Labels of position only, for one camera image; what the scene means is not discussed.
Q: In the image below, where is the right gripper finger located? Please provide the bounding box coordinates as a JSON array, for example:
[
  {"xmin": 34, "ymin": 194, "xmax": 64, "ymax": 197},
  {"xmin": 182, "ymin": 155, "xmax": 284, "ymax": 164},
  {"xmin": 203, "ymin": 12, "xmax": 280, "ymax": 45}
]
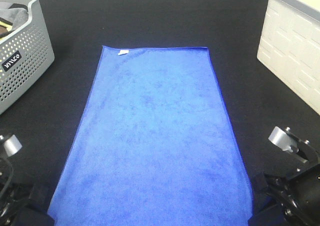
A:
[
  {"xmin": 248, "ymin": 204, "xmax": 288, "ymax": 226},
  {"xmin": 251, "ymin": 172, "xmax": 268, "ymax": 192}
]

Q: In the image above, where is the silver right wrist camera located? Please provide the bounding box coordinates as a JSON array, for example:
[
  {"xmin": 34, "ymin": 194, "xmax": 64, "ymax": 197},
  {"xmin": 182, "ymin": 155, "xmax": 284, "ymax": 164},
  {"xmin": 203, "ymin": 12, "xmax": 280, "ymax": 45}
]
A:
[{"xmin": 268, "ymin": 126, "xmax": 299, "ymax": 154}]

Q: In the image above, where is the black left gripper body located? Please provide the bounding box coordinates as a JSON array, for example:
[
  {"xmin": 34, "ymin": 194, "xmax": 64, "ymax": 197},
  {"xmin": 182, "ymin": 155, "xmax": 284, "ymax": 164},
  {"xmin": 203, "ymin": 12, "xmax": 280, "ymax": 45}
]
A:
[{"xmin": 0, "ymin": 158, "xmax": 32, "ymax": 226}]

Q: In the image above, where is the grey towel in basket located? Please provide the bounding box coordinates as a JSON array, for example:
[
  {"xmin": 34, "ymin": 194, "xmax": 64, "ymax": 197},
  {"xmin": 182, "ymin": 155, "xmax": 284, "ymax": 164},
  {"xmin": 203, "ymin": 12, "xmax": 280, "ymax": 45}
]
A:
[{"xmin": 0, "ymin": 7, "xmax": 29, "ymax": 30}]

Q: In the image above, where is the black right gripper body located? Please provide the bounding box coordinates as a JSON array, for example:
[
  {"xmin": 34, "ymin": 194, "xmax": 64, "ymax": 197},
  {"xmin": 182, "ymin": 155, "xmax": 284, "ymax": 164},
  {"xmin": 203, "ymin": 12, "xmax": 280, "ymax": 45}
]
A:
[{"xmin": 264, "ymin": 163, "xmax": 320, "ymax": 226}]

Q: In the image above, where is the yellow cloth in basket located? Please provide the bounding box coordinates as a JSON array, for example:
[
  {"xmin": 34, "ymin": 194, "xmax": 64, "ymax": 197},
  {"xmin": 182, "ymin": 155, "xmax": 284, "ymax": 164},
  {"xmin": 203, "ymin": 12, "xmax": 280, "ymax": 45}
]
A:
[{"xmin": 0, "ymin": 21, "xmax": 12, "ymax": 31}]

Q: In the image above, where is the blue microfiber towel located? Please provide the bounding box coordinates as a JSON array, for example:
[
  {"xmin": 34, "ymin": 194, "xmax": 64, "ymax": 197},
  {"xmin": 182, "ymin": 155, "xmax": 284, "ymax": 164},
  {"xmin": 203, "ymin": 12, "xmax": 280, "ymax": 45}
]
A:
[{"xmin": 48, "ymin": 46, "xmax": 252, "ymax": 226}]

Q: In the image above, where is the brown cloth in basket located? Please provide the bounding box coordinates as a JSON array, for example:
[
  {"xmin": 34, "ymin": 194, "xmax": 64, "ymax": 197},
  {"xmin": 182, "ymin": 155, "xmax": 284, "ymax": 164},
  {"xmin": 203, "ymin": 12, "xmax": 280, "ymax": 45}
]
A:
[{"xmin": 0, "ymin": 25, "xmax": 11, "ymax": 39}]

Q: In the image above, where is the grey perforated plastic basket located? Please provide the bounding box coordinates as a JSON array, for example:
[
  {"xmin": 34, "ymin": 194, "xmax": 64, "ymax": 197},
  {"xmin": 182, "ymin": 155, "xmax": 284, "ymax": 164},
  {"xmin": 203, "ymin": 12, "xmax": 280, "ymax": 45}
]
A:
[{"xmin": 0, "ymin": 0, "xmax": 55, "ymax": 113}]

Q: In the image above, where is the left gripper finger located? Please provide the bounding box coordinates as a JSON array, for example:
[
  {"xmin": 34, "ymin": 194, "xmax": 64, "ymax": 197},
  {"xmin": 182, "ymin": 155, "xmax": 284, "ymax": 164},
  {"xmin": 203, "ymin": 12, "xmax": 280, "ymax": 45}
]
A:
[
  {"xmin": 14, "ymin": 207, "xmax": 54, "ymax": 226},
  {"xmin": 28, "ymin": 183, "xmax": 49, "ymax": 213}
]

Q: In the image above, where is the white plastic storage box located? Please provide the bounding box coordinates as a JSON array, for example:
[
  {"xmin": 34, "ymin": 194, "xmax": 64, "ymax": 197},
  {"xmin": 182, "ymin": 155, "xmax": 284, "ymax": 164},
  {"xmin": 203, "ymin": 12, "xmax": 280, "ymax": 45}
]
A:
[{"xmin": 257, "ymin": 0, "xmax": 320, "ymax": 113}]

